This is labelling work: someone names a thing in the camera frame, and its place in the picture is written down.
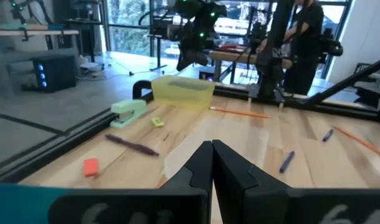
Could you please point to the mint green stapler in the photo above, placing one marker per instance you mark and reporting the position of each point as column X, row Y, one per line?
column 127, row 109

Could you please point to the orange-red eraser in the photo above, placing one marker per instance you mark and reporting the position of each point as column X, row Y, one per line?
column 91, row 167

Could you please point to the person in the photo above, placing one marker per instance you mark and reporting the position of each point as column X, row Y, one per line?
column 308, row 37

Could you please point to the white background table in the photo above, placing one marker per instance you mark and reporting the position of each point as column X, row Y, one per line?
column 37, row 32

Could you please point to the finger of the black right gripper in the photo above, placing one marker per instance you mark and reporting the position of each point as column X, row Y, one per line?
column 187, row 60
column 201, row 59

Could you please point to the small yellow-green eraser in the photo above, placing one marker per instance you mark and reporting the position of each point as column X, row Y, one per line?
column 157, row 122

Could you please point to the dark purple pen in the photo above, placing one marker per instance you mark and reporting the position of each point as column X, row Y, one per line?
column 131, row 144

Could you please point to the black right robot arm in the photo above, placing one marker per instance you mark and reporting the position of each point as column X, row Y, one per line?
column 275, row 46

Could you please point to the yellow translucent plastic bin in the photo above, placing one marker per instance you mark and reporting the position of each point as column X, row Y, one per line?
column 183, row 96

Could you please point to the black computer tower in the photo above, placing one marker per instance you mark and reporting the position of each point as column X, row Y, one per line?
column 56, row 74

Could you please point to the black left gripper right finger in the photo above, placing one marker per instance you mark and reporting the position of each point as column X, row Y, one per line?
column 255, row 205

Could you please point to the orange pencil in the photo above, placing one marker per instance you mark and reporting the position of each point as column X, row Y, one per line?
column 361, row 142
column 239, row 112

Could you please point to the wooden background table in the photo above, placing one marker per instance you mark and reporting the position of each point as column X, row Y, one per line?
column 233, row 56

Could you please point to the blue pen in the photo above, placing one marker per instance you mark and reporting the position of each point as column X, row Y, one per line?
column 286, row 162
column 328, row 135

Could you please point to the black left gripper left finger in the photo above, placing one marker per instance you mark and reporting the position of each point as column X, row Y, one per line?
column 190, row 205

